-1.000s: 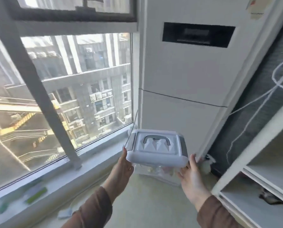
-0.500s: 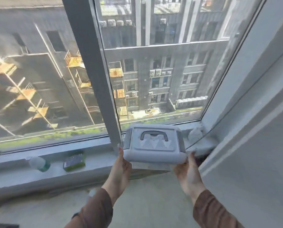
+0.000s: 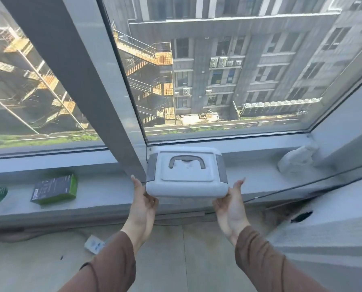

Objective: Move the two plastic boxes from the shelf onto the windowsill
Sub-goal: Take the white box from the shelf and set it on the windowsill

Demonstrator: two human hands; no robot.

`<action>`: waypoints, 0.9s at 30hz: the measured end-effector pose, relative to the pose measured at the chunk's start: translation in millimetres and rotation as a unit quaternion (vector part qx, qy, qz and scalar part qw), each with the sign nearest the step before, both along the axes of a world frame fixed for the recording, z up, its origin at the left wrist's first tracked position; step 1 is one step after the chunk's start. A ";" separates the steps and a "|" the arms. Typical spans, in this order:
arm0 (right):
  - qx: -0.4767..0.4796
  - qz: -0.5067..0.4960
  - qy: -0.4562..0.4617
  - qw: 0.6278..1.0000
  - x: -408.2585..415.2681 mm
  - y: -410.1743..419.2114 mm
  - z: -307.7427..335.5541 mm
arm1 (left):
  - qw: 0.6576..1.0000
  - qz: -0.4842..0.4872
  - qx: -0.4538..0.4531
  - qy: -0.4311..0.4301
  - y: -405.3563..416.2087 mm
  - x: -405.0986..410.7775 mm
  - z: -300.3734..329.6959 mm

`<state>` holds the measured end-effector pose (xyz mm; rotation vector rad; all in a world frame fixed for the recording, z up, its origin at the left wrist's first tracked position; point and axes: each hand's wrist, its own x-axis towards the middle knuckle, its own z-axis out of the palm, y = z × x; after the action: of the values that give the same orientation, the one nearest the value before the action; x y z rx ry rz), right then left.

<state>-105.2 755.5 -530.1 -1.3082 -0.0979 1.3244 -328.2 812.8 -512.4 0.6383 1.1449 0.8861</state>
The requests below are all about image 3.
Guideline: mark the person's left hand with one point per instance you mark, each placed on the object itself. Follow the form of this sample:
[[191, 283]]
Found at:
[[141, 209]]

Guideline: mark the person's right hand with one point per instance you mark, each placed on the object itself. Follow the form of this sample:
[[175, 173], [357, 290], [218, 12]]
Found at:
[[232, 212]]

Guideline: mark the person's right thumb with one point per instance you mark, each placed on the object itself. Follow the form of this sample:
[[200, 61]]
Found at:
[[239, 187]]

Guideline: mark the person's left thumb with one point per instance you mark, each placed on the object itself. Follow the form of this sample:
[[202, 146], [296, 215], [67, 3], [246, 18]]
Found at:
[[138, 187]]

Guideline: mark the white window cleaning robot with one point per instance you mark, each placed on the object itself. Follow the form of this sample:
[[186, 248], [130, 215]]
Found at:
[[187, 174]]

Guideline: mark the person's right forearm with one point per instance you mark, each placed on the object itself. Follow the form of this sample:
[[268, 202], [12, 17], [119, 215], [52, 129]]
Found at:
[[266, 264]]

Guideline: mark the person's left forearm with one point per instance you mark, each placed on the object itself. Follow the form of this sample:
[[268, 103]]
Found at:
[[108, 264]]

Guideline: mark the grey window sill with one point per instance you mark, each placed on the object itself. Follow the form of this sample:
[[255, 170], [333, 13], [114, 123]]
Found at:
[[156, 179]]

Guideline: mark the white crumpled cloth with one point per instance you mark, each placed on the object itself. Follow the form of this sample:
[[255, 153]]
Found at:
[[296, 161]]

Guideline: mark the white paper packet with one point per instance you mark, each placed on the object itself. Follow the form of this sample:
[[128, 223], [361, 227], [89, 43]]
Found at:
[[94, 244]]

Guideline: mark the green and black box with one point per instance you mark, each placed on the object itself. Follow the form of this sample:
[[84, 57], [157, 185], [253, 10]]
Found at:
[[54, 188]]

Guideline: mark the white table with hole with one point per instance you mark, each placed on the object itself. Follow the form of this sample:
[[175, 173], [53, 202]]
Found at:
[[330, 240]]

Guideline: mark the grey window frame post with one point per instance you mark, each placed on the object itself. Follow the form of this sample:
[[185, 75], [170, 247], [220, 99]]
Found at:
[[86, 82]]

